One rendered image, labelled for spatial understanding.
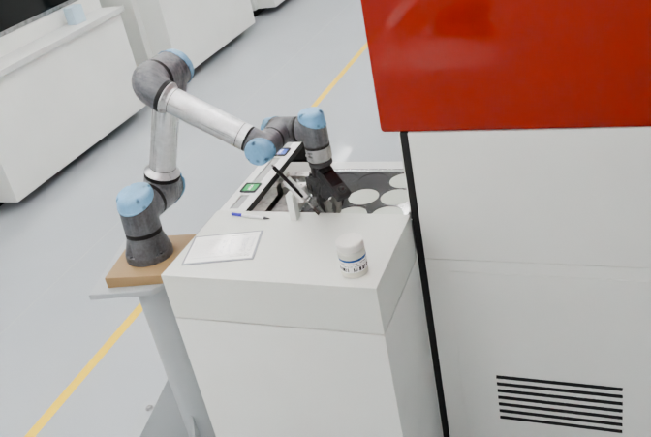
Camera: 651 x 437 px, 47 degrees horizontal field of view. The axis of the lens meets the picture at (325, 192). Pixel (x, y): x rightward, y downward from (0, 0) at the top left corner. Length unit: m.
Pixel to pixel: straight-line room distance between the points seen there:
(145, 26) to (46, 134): 1.77
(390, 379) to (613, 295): 0.64
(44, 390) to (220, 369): 1.46
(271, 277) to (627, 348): 1.01
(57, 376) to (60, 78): 2.61
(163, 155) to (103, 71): 3.64
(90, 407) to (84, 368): 0.28
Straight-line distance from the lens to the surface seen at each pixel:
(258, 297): 1.99
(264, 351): 2.11
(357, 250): 1.84
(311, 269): 1.95
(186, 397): 2.72
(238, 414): 2.35
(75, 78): 5.74
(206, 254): 2.13
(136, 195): 2.35
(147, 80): 2.15
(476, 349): 2.34
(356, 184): 2.46
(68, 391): 3.50
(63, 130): 5.61
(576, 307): 2.19
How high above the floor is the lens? 2.03
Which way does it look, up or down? 27 degrees down
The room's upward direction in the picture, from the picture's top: 12 degrees counter-clockwise
